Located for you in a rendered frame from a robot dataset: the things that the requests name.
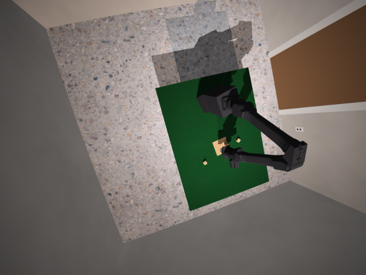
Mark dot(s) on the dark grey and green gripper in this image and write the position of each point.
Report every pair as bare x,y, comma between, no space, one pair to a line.
225,151

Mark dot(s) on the peach flat mat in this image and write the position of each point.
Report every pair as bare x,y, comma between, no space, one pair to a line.
218,144

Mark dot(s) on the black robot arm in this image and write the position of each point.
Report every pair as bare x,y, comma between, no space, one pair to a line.
294,150

